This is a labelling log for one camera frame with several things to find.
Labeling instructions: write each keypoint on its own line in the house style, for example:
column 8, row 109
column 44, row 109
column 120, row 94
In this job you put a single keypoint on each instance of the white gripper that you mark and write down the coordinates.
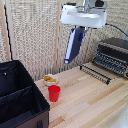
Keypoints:
column 84, row 16

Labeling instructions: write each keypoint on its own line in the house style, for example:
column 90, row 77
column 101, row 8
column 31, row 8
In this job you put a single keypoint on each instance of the dark blue book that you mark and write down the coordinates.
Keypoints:
column 72, row 45

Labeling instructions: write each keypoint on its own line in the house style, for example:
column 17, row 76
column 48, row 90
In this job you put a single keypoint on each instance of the white bowl with yellow food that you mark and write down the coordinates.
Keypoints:
column 50, row 79

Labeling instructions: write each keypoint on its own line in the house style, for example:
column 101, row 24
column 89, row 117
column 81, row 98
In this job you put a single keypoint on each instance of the black toaster oven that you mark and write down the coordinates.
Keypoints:
column 112, row 55

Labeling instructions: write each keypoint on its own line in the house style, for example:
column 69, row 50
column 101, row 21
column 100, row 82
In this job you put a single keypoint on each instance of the black fabric storage box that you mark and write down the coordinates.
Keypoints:
column 18, row 96

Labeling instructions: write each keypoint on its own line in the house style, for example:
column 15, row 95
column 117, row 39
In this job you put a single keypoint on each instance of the red plastic cup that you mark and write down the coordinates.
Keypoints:
column 54, row 93

